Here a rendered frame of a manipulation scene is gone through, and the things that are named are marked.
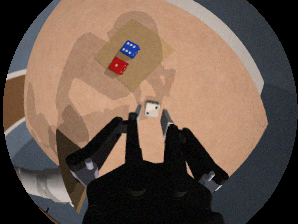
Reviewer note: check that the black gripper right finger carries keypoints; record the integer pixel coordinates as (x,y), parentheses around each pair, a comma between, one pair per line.
(202,166)

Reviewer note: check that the white die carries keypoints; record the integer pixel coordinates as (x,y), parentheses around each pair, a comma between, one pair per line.
(152,108)

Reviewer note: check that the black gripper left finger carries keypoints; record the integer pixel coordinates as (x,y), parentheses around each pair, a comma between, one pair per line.
(83,163)

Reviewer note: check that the blue die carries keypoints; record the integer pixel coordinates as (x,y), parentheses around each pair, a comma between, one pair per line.
(130,49)

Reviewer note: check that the red die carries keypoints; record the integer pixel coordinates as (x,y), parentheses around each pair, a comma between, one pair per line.
(118,66)

